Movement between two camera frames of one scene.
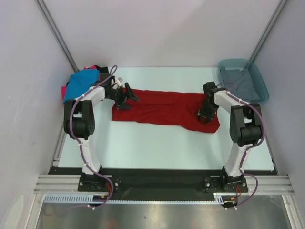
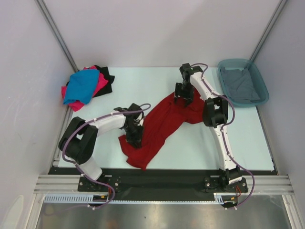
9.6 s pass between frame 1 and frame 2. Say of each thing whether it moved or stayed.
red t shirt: moved
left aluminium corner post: stayed
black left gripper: moved
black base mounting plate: stayed
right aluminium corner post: stayed
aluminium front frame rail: stayed
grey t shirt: stayed
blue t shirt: stayed
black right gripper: moved
